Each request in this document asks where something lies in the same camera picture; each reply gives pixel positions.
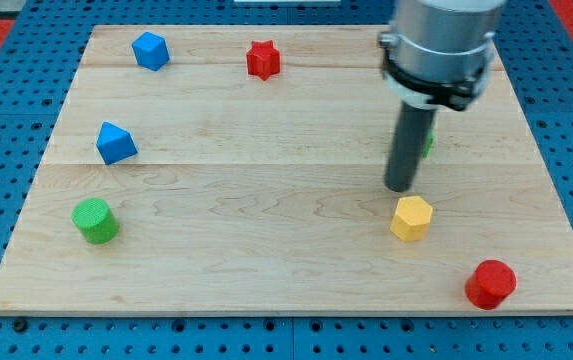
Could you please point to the yellow hexagon block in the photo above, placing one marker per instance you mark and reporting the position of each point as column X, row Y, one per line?
column 411, row 219

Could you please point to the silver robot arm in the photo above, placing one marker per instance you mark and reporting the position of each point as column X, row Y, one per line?
column 439, row 52

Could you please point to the wooden board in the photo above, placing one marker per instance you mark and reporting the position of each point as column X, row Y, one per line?
column 266, row 198

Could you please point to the red star block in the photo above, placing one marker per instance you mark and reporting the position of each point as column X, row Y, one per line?
column 263, row 59

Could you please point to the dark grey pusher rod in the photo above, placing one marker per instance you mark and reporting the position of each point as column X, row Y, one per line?
column 409, row 138

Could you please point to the green block behind rod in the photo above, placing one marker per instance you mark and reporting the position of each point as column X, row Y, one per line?
column 428, row 145

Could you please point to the blue triangular prism block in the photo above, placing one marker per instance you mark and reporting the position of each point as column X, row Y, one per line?
column 114, row 143

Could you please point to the blue cube block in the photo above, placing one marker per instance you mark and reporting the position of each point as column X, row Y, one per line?
column 150, row 51

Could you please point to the green cylinder block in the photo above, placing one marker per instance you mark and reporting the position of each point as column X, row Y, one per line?
column 95, row 220

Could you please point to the red cylinder block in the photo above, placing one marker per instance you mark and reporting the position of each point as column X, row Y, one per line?
column 490, row 284

